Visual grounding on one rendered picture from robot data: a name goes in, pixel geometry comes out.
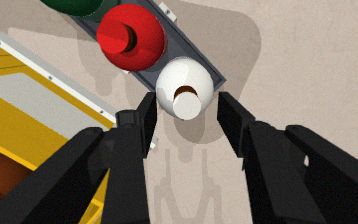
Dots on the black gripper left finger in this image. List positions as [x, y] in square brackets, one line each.
[60, 190]

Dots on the green bottle with white label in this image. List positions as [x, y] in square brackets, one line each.
[90, 10]

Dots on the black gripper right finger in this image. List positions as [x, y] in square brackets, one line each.
[277, 193]

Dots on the dark grey tray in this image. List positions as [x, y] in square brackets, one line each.
[178, 45]

